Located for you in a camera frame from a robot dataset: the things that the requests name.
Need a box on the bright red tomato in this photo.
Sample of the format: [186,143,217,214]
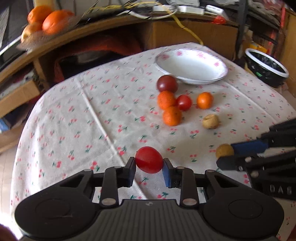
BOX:
[135,146,163,174]

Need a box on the beige wrinkled small fruit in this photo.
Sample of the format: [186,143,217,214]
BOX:
[202,114,220,130]

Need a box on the orange mandarin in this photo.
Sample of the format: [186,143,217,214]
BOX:
[163,106,182,126]
[157,90,177,110]
[197,92,214,109]

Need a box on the small red tomato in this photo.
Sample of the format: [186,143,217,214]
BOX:
[177,95,192,111]

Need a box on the dark red plum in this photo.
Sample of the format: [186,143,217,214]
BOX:
[157,75,178,93]

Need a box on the black bag trash bin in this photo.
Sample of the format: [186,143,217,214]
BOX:
[245,48,289,88]

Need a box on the cherry print tablecloth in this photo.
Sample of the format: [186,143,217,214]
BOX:
[10,42,296,241]

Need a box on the white floral plate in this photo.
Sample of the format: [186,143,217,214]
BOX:
[155,48,228,85]

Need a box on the red bag under desk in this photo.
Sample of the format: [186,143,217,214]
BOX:
[53,34,142,83]

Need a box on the red plastic bag on desk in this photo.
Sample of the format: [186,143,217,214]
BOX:
[212,16,227,25]

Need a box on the white small device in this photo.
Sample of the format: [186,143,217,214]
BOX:
[205,4,224,15]

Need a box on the wooden curved desk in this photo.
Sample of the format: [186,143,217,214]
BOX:
[1,14,239,88]

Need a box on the white power adapter box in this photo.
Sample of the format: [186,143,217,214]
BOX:
[178,6,205,15]

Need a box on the glass fruit bowl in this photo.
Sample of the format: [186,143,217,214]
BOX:
[16,16,80,51]

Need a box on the orange in bowl front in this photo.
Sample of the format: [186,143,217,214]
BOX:
[42,9,75,35]

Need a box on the orange in bowl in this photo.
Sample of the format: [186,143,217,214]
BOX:
[27,5,53,24]
[42,9,75,35]

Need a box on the yellow apple in bowl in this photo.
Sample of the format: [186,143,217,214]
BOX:
[21,22,42,42]

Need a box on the orange in bowl top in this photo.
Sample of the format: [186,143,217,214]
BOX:
[27,5,53,24]

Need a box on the white thick cable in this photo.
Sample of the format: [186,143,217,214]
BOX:
[128,5,178,20]

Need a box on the yellow network cable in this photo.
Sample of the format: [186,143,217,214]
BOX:
[82,1,204,46]

